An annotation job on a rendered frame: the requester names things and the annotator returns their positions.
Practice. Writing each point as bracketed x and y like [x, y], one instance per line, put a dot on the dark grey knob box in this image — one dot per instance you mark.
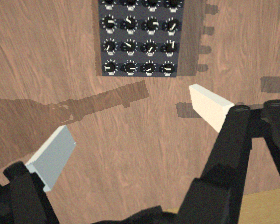
[153, 54]

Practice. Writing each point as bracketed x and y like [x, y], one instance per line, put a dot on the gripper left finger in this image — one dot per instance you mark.
[24, 196]

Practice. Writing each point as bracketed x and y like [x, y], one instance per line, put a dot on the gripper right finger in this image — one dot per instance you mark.
[216, 197]

